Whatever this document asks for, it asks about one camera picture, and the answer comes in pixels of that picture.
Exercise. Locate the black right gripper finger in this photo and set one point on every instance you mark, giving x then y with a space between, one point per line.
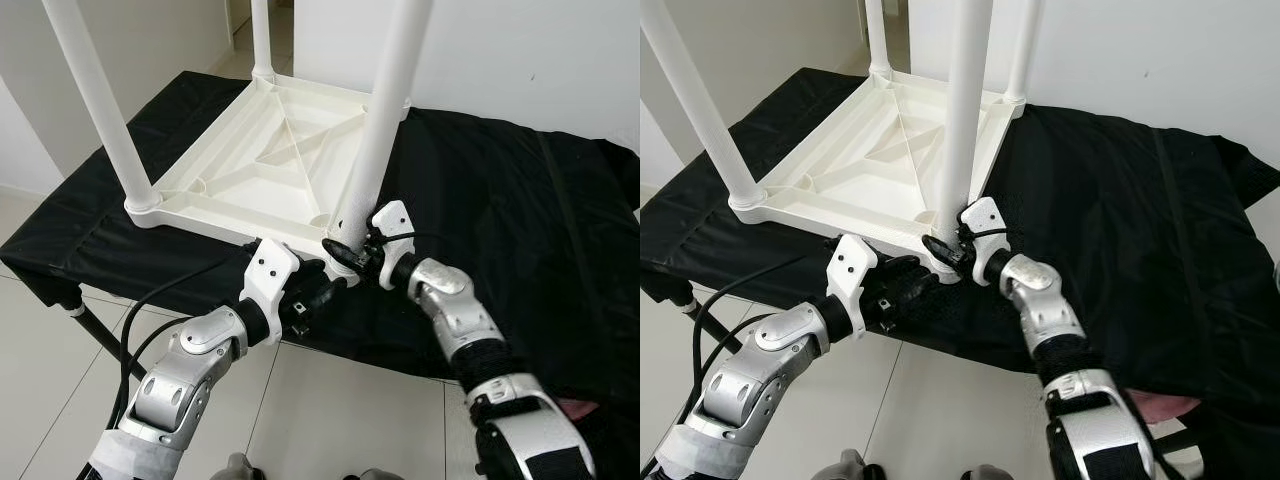
345 254
943 250

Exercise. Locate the white plastic table top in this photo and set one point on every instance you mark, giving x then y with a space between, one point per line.
850 150
250 150

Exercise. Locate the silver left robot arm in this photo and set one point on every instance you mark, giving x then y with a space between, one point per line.
760 375
180 380

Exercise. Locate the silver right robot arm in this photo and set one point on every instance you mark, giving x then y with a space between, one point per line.
1050 310
450 310

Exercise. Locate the black table cloth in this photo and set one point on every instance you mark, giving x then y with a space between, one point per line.
1150 220
520 220

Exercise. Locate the black metal table leg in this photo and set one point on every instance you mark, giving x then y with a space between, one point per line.
1180 435
95 330
700 320

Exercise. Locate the grey right robot foot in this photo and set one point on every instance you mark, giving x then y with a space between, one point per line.
372 474
985 473

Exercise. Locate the pink plastic object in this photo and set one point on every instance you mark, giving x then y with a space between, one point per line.
578 407
1168 405

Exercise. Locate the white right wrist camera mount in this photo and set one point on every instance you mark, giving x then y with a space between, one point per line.
392 220
985 217

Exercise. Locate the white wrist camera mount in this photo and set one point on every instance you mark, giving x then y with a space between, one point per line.
270 270
852 265
985 217
392 220

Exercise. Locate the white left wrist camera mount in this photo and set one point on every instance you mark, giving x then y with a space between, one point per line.
270 270
852 265

